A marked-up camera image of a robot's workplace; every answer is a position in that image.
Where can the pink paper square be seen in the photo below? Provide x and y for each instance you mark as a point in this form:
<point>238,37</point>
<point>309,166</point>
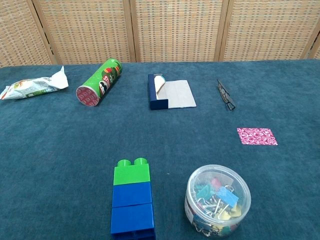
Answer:
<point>257,136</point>

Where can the open blue box grey flap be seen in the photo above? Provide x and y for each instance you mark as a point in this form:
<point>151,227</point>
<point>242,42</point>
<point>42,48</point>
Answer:
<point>180,95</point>

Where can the curled cream paper sheet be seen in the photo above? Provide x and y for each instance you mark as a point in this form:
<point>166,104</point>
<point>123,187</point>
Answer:
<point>159,83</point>

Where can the green building block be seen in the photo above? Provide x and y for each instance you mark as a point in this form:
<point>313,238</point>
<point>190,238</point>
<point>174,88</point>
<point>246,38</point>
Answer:
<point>131,175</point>

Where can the black folded eyeglasses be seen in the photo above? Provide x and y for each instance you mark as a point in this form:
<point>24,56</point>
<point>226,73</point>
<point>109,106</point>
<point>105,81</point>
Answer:
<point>226,96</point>

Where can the green Pringles can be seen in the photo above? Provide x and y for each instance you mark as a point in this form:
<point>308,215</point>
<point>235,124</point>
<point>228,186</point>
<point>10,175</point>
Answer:
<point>100,80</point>

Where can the blue building block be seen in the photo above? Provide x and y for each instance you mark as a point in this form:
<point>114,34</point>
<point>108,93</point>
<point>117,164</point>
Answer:
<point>132,217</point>
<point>131,195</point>

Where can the pink binder clip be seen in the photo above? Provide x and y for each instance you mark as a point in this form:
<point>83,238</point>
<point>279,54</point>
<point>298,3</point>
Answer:
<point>215,182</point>

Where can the teal binder clip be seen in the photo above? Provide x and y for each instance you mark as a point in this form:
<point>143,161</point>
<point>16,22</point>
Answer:
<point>205,191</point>

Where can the woven wooden folding screen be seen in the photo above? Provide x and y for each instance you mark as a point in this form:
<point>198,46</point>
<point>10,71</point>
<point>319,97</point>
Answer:
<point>175,30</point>

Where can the light blue binder clip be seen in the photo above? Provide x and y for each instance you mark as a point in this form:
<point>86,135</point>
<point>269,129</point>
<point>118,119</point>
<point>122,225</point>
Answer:
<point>227,196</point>

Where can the yellow binder clip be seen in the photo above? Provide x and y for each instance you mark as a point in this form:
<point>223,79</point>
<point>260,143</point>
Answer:
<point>235,212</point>

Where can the round plastic binder clip tub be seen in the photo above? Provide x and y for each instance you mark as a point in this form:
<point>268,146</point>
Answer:
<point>244,207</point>

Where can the white crumpled snack bag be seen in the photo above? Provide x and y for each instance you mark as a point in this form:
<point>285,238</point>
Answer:
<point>30,87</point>

